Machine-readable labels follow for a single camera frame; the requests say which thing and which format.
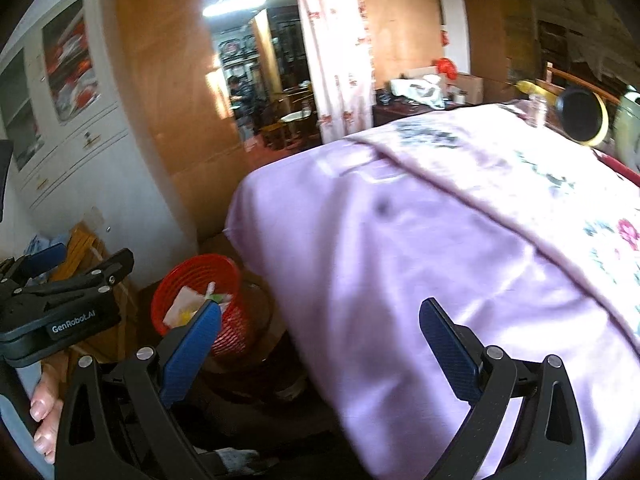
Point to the dark wooden cabinet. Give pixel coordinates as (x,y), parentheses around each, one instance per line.
(500,35)

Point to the fluorescent tube light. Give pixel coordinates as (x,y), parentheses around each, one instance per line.
(230,6)

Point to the clear toothpick holder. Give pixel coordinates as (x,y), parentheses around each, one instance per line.
(537,110)

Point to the pink floral tablecloth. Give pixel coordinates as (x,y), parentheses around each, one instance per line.
(400,240)

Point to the dark side table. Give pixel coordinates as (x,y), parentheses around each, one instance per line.
(400,112)

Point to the white glass door cabinet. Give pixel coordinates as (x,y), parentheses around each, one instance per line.
(90,135)

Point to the red hanging ornament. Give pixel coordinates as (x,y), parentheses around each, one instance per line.
(445,67)

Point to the yellow wooden folding chair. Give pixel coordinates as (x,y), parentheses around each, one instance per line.
(80,247)

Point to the small yellow frying pan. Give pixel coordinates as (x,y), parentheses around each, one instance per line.
(580,115)

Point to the white floral curtain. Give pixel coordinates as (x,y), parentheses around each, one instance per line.
(335,60)

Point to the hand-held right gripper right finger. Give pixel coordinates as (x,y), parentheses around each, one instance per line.
(447,355)

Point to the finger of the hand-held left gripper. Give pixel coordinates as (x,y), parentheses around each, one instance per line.
(47,257)
(100,272)

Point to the red mesh waste basket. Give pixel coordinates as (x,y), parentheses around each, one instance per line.
(235,325)

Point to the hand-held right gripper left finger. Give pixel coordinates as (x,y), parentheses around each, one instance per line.
(192,350)

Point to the white plastic bag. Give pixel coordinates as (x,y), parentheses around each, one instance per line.
(415,87)

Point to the brown cardboard box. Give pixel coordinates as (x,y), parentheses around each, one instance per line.
(470,87)

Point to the person's left hand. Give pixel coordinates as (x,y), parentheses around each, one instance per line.
(45,410)

